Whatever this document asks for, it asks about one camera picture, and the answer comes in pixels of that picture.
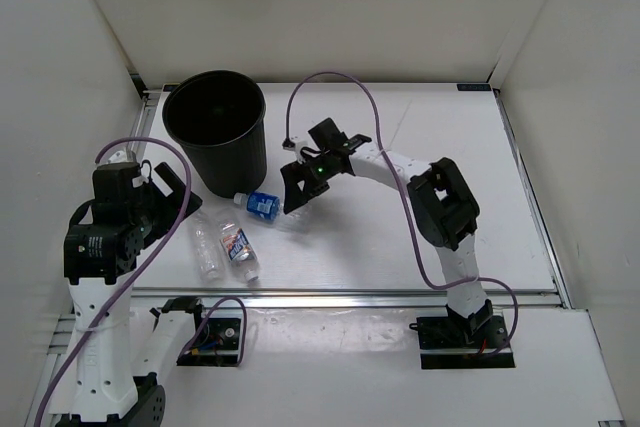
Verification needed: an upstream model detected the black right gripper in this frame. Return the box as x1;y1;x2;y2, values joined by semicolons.
282;152;337;214

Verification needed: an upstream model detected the blue label plastic bottle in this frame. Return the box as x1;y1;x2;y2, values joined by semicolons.
233;191;311;233

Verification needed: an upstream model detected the clear plastic bottle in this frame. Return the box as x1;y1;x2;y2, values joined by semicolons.
189;211;223;282

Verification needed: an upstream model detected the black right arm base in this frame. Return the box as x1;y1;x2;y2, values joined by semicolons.
409;315;516;370

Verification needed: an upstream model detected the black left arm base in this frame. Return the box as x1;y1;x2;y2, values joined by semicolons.
177;298;248;367

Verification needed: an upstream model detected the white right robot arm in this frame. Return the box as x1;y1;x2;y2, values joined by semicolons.
281;132;493;347

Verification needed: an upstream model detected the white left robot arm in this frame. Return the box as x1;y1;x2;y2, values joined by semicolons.
59;159;210;426

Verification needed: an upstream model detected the black plastic waste bin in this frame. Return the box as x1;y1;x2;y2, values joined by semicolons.
162;70;267;199

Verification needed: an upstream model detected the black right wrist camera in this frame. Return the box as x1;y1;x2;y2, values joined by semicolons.
308;118;348;153

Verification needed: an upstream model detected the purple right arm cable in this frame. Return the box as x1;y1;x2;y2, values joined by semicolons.
282;71;519;358

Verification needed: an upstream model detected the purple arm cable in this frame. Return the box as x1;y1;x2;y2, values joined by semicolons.
34;136;245;427
282;71;519;358

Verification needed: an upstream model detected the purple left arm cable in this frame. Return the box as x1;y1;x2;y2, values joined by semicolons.
34;136;245;427

